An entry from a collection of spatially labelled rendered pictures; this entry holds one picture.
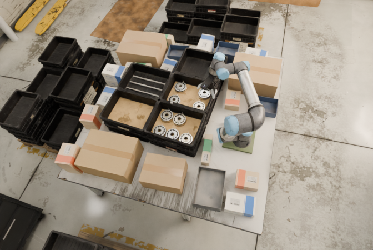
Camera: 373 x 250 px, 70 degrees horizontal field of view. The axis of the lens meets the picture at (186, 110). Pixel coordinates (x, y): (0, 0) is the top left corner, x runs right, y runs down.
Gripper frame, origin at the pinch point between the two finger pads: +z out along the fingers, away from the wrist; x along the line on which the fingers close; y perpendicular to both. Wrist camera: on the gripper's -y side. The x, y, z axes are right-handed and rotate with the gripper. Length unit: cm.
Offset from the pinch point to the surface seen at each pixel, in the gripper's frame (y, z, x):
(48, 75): -11, 96, 189
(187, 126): -12.9, 27.0, 0.3
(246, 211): -39, 33, -70
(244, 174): -18, 29, -55
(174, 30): 128, 48, 116
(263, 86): 45, -2, -30
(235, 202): -38, 34, -60
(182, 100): 4.2, 22.7, 18.2
